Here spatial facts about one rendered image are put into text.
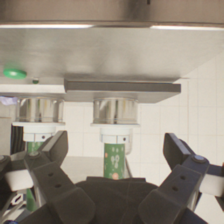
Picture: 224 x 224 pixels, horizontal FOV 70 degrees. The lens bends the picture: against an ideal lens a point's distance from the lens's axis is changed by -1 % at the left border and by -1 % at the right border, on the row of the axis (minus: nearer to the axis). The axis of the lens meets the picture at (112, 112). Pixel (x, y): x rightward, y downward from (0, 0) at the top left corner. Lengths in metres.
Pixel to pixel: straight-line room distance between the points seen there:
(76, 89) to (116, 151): 0.10
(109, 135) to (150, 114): 1.55
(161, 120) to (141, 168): 0.54
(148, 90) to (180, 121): 1.67
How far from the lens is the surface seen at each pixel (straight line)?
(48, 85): 0.19
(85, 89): 0.19
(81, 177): 0.41
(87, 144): 1.76
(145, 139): 1.76
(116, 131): 0.21
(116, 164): 0.23
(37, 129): 0.24
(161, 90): 0.19
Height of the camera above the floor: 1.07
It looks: 3 degrees down
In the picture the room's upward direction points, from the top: 179 degrees counter-clockwise
